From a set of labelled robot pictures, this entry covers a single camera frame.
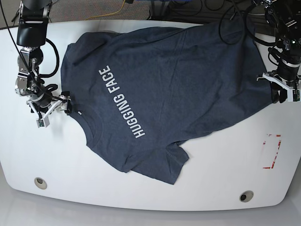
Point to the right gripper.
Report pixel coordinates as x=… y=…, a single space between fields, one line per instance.
x=45 y=105

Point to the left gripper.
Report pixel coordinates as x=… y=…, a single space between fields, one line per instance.
x=285 y=77

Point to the dark blue t-shirt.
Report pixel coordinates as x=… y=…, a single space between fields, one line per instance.
x=140 y=95

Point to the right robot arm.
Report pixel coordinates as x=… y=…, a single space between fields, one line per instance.
x=31 y=35

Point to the red tape rectangle marking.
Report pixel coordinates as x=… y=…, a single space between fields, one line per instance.
x=270 y=149

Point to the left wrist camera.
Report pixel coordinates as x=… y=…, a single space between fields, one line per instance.
x=293 y=95

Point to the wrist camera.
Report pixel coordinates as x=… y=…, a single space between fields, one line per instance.
x=293 y=95
x=43 y=122

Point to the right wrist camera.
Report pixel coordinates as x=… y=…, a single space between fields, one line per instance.
x=43 y=122

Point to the left table cable grommet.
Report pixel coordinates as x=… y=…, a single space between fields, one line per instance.
x=40 y=183

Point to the table cable grommet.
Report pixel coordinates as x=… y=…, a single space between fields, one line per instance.
x=40 y=183
x=246 y=196

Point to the right table cable grommet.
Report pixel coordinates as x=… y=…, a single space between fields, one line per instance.
x=246 y=196

